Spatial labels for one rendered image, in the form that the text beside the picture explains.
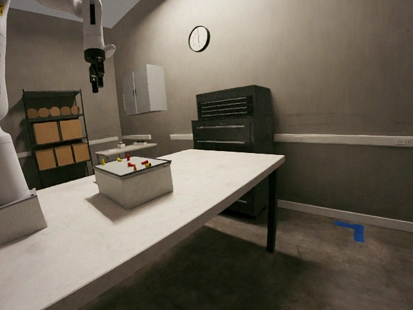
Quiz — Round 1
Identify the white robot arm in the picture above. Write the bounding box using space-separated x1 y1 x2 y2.
0 0 116 205

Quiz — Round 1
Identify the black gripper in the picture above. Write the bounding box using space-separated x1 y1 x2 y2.
84 48 105 93

